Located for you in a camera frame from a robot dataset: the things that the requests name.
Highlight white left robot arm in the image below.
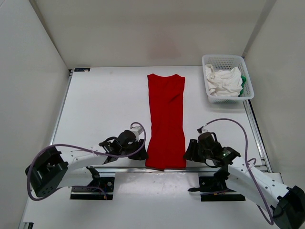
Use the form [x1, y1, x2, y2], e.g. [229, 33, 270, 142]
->
[25, 125, 148, 201]

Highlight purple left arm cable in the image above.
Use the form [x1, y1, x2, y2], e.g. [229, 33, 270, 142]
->
[26, 122, 146, 200]

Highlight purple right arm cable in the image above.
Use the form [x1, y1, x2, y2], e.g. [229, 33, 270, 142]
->
[202, 118, 275, 226]

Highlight red t-shirt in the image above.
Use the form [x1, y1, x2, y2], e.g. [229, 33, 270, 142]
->
[145, 74, 186, 170]

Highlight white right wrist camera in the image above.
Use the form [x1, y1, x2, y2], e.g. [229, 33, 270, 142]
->
[197, 126, 208, 135]

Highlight aluminium table frame rail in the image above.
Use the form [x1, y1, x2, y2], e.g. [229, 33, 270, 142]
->
[243, 100, 273, 172]

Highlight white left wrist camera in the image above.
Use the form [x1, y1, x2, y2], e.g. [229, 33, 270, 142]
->
[130, 126, 143, 138]

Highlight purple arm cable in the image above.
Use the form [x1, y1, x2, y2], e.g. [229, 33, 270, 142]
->
[26, 122, 146, 200]
[202, 118, 275, 226]

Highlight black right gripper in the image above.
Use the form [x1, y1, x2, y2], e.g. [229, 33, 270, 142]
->
[183, 140, 212, 163]

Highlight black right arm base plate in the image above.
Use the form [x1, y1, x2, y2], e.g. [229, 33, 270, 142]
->
[188, 176, 245, 202]

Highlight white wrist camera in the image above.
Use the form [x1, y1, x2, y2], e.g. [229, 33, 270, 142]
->
[130, 126, 143, 138]
[197, 126, 208, 135]

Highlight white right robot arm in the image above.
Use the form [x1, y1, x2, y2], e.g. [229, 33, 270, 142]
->
[183, 132, 305, 229]

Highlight white t-shirt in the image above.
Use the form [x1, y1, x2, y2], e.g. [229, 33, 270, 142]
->
[204, 64, 243, 97]

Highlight green t-shirt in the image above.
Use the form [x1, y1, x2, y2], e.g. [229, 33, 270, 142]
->
[238, 75, 246, 97]

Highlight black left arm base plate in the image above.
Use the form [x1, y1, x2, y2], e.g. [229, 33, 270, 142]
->
[70, 173, 115, 200]

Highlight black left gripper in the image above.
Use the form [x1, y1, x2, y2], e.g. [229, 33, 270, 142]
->
[120, 138, 149, 160]

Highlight small dark table label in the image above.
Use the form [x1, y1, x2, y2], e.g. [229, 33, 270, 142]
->
[74, 68, 91, 72]

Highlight white plastic laundry basket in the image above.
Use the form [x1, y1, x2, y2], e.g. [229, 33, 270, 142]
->
[202, 54, 254, 104]

